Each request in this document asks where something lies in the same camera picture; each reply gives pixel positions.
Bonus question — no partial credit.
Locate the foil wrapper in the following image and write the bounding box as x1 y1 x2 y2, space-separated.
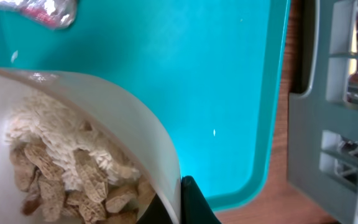
0 0 78 29

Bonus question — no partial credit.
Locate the white bowl with peanuts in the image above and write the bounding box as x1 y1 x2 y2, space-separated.
0 68 182 223

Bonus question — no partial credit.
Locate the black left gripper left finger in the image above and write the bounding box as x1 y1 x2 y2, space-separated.
137 195 172 224

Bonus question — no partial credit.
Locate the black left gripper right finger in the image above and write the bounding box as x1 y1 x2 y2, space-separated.
181 175 221 224

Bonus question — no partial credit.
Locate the teal plastic tray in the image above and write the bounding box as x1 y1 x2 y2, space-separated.
0 0 290 211

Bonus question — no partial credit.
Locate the grey dishwasher rack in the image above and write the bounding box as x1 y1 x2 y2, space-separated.
288 0 358 223

